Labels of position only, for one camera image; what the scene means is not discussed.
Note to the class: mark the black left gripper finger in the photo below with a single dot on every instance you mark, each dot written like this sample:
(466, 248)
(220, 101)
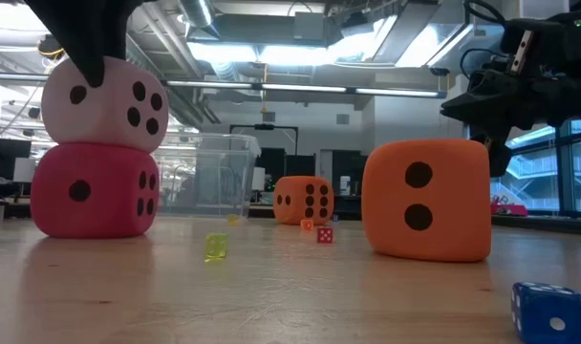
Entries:
(87, 43)

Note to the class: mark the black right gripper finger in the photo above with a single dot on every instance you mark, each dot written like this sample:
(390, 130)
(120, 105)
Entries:
(486, 110)
(501, 153)

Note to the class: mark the orange foam die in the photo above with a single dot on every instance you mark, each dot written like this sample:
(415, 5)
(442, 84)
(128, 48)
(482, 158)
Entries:
(297, 212)
(453, 200)

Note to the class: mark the light pink foam die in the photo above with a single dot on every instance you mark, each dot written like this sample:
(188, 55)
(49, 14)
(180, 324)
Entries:
(104, 119)

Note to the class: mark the red foam die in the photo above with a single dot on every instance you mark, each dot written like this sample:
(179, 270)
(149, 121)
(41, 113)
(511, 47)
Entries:
(109, 215)

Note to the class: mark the small red die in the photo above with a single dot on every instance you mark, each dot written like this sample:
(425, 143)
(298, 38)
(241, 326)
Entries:
(325, 235)

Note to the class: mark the small yellow-green clear die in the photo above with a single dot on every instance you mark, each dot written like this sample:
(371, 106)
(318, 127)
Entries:
(216, 246)

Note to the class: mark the black hanging dome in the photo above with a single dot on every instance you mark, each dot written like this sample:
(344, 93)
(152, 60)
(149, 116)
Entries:
(49, 48)

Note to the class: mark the black framed window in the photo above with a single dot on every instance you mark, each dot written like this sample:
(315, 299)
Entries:
(539, 181)

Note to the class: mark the red tray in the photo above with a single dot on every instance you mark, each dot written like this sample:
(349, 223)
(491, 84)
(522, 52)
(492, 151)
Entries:
(508, 209)

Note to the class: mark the white container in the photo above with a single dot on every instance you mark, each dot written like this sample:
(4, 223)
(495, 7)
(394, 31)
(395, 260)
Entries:
(345, 185)

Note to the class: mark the clear plastic bin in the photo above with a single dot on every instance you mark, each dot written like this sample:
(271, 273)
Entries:
(209, 177)

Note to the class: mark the black workbench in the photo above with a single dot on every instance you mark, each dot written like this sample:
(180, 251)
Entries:
(13, 210)

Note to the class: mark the long ceiling light bar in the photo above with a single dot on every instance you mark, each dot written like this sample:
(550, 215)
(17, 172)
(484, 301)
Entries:
(300, 88)

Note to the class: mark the black metal gantry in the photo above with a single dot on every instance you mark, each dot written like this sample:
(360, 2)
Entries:
(264, 126)

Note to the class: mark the grey ceiling box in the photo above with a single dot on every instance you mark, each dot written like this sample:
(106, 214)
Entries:
(309, 26)

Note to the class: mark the small orange die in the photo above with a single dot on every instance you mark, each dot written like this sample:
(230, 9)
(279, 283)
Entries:
(307, 225)

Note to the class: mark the black computer monitor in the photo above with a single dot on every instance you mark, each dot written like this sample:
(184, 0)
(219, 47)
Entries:
(276, 162)

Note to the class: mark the small yellow die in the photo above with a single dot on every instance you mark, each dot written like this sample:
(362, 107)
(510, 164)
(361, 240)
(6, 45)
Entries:
(233, 219)

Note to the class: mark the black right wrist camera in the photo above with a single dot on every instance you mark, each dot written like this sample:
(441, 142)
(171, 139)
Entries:
(520, 48)

